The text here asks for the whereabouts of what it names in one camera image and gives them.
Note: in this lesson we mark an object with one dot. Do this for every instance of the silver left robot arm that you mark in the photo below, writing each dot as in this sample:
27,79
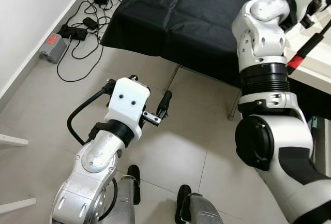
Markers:
88,182

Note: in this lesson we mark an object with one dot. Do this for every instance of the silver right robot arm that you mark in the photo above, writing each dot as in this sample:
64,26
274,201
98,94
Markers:
279,146

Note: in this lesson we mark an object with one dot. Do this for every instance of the white plastic table top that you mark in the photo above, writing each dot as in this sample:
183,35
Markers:
318,63

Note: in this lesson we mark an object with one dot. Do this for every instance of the small black power adapter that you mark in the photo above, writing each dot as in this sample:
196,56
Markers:
90,23

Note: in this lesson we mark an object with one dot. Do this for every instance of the black power strip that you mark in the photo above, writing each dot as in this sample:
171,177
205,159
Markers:
72,32

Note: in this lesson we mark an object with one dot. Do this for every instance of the robot left leg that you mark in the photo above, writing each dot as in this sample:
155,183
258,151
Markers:
124,198

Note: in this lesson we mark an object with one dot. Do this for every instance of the robot leg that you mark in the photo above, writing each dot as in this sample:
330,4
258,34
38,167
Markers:
124,198
201,211

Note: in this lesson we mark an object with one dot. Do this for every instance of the black table cloth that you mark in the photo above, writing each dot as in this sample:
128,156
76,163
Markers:
196,22

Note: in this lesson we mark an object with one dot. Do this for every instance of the grey box red label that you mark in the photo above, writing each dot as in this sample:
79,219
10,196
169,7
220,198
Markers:
53,48

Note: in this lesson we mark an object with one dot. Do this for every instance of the robot right leg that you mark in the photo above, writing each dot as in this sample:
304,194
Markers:
201,211

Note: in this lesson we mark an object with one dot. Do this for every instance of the black floor rod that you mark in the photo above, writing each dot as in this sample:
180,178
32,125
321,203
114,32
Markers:
315,146

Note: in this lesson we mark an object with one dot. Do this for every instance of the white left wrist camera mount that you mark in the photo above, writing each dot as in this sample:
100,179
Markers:
126,105

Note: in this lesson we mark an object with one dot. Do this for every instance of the white floor frame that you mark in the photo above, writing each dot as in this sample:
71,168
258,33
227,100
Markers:
13,140

